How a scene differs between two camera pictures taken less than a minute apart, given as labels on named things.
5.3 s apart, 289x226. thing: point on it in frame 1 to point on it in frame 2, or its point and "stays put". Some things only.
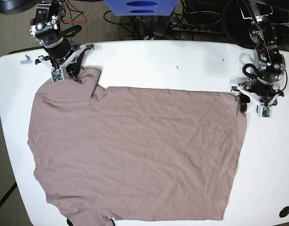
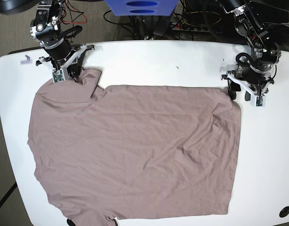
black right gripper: (62, 49) stays put
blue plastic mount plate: (141, 7) stays put
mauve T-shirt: (102, 154) stays put
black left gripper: (266, 92) to (235, 78)
